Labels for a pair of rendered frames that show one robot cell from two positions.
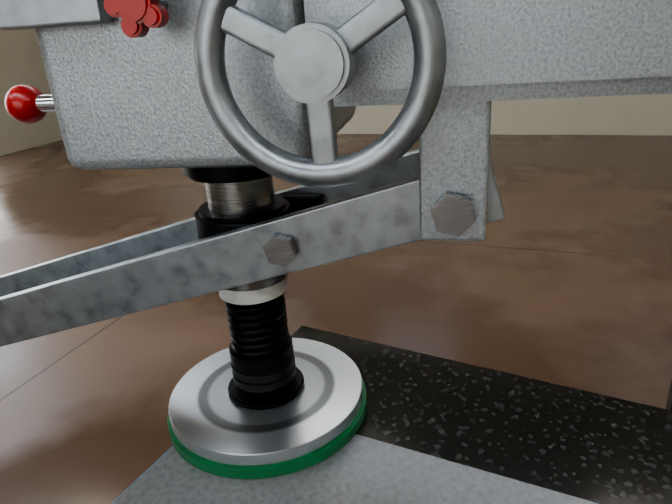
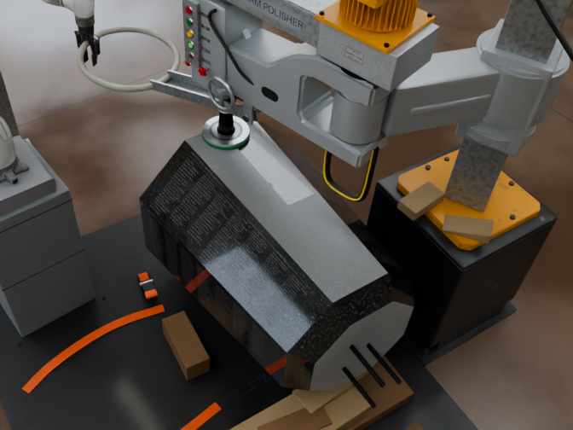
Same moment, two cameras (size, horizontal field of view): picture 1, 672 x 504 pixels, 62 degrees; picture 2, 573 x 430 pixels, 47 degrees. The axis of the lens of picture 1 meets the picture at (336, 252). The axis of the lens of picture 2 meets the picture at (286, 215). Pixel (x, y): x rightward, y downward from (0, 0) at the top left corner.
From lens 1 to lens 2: 2.43 m
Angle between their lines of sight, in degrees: 31
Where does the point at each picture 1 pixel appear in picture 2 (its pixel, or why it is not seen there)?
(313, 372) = (238, 130)
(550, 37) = (256, 102)
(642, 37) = (266, 108)
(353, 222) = (236, 109)
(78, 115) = (194, 74)
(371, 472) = (233, 156)
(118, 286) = (198, 98)
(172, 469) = (199, 138)
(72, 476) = (193, 120)
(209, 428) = (208, 133)
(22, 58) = not seen: outside the picture
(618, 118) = not seen: outside the picture
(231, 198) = not seen: hidden behind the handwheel
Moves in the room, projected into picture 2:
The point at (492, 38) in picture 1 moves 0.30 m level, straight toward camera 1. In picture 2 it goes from (249, 98) to (191, 130)
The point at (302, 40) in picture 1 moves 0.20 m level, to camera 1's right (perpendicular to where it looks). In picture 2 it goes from (217, 92) to (262, 109)
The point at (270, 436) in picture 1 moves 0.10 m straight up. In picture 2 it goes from (218, 140) to (218, 123)
